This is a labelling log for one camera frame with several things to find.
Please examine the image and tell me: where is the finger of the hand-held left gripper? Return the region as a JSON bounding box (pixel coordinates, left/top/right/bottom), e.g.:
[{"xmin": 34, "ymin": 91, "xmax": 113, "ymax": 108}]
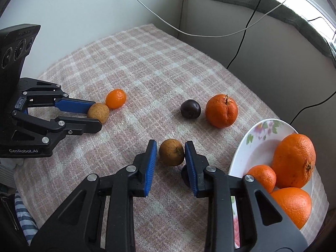
[
  {"xmin": 16, "ymin": 77, "xmax": 97, "ymax": 114},
  {"xmin": 10, "ymin": 110, "xmax": 103, "ymax": 147}
]

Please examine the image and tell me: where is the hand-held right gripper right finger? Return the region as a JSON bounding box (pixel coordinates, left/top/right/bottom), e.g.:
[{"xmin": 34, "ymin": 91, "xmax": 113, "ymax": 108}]
[{"xmin": 184, "ymin": 140, "xmax": 309, "ymax": 252}]

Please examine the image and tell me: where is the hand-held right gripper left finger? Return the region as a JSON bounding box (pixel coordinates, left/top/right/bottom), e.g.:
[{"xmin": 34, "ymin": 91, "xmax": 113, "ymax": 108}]
[{"xmin": 30, "ymin": 140, "xmax": 158, "ymax": 252}]

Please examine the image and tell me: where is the brown kiwi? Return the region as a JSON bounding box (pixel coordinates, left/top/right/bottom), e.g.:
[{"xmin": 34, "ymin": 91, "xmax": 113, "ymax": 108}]
[
  {"xmin": 159, "ymin": 139, "xmax": 185, "ymax": 167},
  {"xmin": 87, "ymin": 103, "xmax": 110, "ymax": 124}
]

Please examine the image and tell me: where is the smooth tangerine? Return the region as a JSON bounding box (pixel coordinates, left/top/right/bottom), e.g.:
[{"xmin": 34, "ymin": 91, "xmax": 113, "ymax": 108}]
[{"xmin": 246, "ymin": 164, "xmax": 277, "ymax": 193}]

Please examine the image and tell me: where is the floral white plate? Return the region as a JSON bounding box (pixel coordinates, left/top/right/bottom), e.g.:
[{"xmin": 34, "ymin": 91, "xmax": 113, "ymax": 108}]
[{"xmin": 228, "ymin": 119, "xmax": 314, "ymax": 250}]

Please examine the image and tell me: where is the large oval orange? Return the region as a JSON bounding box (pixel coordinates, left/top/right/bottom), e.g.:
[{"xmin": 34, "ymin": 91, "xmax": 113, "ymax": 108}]
[{"xmin": 271, "ymin": 134, "xmax": 316, "ymax": 189}]

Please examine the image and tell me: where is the round orange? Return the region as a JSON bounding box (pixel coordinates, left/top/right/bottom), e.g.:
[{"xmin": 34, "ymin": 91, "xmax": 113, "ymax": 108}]
[{"xmin": 270, "ymin": 187, "xmax": 312, "ymax": 230}]

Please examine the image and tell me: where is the dark purple plum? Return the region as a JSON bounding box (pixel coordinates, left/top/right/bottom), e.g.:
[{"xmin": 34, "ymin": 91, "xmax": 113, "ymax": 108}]
[
  {"xmin": 180, "ymin": 99, "xmax": 202, "ymax": 119},
  {"xmin": 181, "ymin": 163, "xmax": 193, "ymax": 188}
]

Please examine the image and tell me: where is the small kumquat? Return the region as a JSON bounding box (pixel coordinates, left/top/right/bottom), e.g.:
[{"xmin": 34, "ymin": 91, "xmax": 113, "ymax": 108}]
[{"xmin": 105, "ymin": 89, "xmax": 127, "ymax": 110}]

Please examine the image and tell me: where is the wrinkled tangerine with stem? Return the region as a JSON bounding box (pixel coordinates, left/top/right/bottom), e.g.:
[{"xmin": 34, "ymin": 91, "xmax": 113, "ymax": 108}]
[{"xmin": 205, "ymin": 94, "xmax": 238, "ymax": 129}]

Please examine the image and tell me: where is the pink plaid tablecloth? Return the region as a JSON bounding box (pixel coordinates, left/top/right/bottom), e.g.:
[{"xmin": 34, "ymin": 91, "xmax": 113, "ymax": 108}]
[{"xmin": 13, "ymin": 24, "xmax": 330, "ymax": 252}]

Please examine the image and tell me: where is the blue striped cloth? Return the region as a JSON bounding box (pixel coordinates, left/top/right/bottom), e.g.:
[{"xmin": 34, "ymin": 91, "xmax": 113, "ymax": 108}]
[{"xmin": 14, "ymin": 190, "xmax": 40, "ymax": 246}]

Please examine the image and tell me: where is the long white cable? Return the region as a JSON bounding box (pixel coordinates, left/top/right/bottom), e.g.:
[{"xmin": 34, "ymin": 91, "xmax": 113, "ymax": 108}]
[{"xmin": 123, "ymin": 0, "xmax": 286, "ymax": 38}]

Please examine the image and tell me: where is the black power cable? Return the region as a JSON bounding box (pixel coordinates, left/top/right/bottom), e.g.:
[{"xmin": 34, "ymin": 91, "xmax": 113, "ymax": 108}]
[
  {"xmin": 289, "ymin": 91, "xmax": 336, "ymax": 124},
  {"xmin": 226, "ymin": 0, "xmax": 267, "ymax": 69}
]

